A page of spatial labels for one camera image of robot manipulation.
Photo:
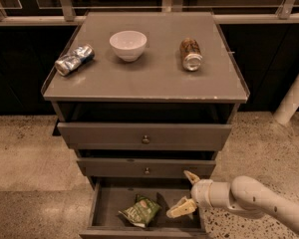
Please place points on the crushed blue silver can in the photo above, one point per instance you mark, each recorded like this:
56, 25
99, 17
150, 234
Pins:
70, 62

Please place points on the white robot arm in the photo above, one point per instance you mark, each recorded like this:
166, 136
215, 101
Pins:
243, 196

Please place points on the white ceramic bowl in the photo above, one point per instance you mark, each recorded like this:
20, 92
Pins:
128, 45

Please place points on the brass drawer knob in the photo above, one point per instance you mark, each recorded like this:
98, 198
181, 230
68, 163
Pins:
146, 139
147, 171

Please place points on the brass top drawer knob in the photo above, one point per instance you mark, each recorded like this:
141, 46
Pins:
146, 139

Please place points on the grey drawer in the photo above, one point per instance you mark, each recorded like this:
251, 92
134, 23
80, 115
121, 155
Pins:
113, 195
135, 167
163, 136

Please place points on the grey top drawer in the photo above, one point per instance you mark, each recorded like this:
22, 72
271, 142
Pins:
163, 136

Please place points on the green jalapeno chip bag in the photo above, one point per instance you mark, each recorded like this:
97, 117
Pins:
142, 212

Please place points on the grey middle drawer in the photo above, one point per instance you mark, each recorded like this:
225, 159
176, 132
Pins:
135, 167

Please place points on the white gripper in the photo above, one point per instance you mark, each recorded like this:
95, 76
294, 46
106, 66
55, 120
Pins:
201, 192

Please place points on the grey wooden drawer cabinet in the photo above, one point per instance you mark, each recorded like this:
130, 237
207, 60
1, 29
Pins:
155, 88

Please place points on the grey bottom drawer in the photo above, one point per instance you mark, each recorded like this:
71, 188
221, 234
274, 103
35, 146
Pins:
113, 195

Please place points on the brass middle drawer knob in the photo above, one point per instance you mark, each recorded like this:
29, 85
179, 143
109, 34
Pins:
147, 171

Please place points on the white cylindrical post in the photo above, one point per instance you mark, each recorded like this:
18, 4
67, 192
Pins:
289, 105

